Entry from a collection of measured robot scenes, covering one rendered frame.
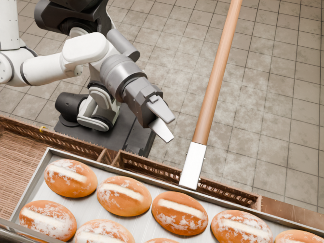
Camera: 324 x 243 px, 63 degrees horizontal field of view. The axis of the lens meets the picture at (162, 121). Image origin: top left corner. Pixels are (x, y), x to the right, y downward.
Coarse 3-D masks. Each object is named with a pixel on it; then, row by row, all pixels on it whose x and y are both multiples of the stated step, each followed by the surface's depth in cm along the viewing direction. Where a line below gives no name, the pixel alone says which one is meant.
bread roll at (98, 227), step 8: (88, 224) 42; (96, 224) 41; (104, 224) 41; (112, 224) 42; (120, 224) 43; (80, 232) 41; (88, 232) 40; (96, 232) 40; (104, 232) 40; (112, 232) 40; (120, 232) 41; (128, 232) 42; (80, 240) 40; (88, 240) 39; (96, 240) 39; (104, 240) 39; (112, 240) 40; (120, 240) 40; (128, 240) 41
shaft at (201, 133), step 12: (240, 0) 73; (228, 12) 71; (228, 24) 68; (228, 36) 65; (228, 48) 63; (216, 60) 61; (216, 72) 59; (216, 84) 57; (204, 96) 57; (216, 96) 56; (204, 108) 54; (204, 120) 53; (204, 132) 51; (204, 144) 50
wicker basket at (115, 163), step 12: (120, 156) 103; (132, 156) 101; (120, 168) 108; (132, 168) 113; (144, 168) 109; (156, 168) 104; (168, 168) 99; (168, 180) 110; (204, 180) 96; (204, 192) 108; (216, 192) 104; (228, 192) 99; (240, 192) 95; (252, 192) 94; (240, 204) 105; (252, 204) 99
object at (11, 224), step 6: (0, 222) 24; (6, 222) 25; (12, 222) 26; (18, 228) 24; (24, 228) 25; (30, 234) 23; (36, 234) 24; (42, 234) 25; (48, 240) 23; (54, 240) 24; (60, 240) 25
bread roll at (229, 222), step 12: (216, 216) 43; (228, 216) 42; (240, 216) 41; (252, 216) 42; (216, 228) 42; (228, 228) 41; (240, 228) 40; (252, 228) 40; (264, 228) 41; (228, 240) 41; (240, 240) 40; (252, 240) 40; (264, 240) 40
